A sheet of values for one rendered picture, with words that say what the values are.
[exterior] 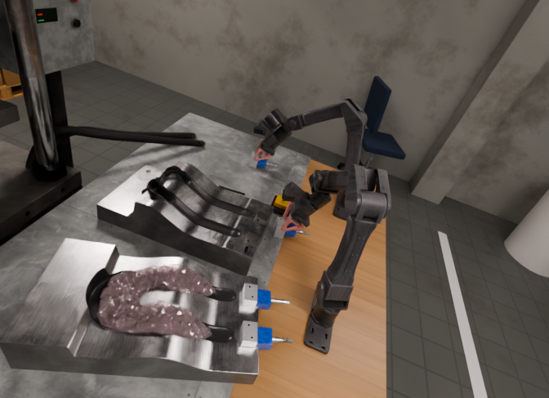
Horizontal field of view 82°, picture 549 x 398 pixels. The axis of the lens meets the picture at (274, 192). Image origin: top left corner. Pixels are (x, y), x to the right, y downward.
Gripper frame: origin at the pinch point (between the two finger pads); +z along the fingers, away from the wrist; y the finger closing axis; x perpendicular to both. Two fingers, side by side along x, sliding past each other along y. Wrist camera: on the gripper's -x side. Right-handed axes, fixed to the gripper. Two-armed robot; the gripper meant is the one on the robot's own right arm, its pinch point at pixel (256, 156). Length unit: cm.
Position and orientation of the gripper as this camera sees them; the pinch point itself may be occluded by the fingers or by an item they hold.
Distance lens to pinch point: 146.0
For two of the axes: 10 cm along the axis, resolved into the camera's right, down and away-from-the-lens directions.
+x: 7.1, 6.1, 3.5
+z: -7.0, 5.4, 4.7
